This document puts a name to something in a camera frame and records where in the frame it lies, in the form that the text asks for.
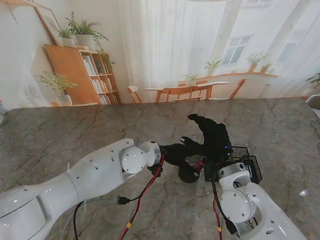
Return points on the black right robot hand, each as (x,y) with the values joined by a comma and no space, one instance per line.
(213,140)

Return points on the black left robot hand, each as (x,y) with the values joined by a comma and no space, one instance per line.
(178,152)

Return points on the red marker with white label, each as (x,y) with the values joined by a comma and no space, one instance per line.
(197,165)

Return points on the black mesh pen cup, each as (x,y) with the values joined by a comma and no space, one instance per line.
(188,175)

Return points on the black mesh desk organizer tray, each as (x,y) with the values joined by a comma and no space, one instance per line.
(252,167)

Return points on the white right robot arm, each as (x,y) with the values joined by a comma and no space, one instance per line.
(247,207)

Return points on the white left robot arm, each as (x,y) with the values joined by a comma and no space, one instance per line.
(87,180)

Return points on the white rounded chair back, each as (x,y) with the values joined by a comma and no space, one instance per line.
(314,101)

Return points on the printed room scene backdrop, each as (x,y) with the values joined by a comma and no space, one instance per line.
(175,37)

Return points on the clear bottle with red cap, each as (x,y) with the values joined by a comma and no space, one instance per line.
(2,110)

